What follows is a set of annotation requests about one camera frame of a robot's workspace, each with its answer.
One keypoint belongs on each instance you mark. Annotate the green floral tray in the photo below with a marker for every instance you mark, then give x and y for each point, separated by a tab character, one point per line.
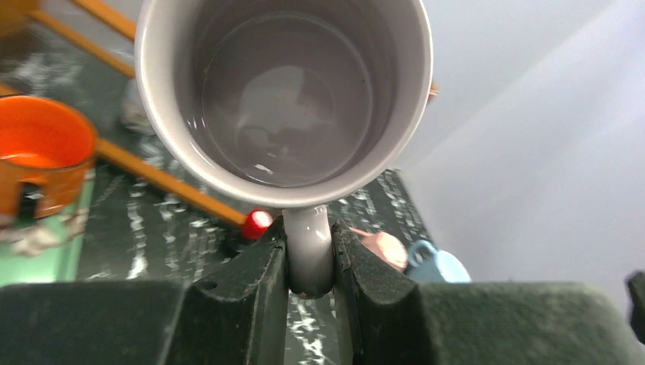
49	249

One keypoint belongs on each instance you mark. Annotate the orange mug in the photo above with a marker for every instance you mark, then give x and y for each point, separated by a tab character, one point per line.
46	149

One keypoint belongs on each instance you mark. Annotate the mauve mug white logo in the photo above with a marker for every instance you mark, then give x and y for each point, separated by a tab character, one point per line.
286	104

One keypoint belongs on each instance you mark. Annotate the light blue mug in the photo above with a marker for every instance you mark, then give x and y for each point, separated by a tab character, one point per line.
427	263

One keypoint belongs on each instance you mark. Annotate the pale pink faceted mug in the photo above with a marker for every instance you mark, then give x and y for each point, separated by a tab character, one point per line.
386	247

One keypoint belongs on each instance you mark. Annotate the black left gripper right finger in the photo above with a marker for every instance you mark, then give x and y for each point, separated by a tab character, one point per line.
385	317

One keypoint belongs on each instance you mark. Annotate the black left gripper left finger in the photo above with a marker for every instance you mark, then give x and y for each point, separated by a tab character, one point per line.
235	315

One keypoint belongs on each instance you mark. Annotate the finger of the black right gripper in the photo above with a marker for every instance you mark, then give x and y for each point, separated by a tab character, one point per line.
635	286

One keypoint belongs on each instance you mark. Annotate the clear glass cup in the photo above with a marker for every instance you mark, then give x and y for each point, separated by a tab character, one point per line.
133	115

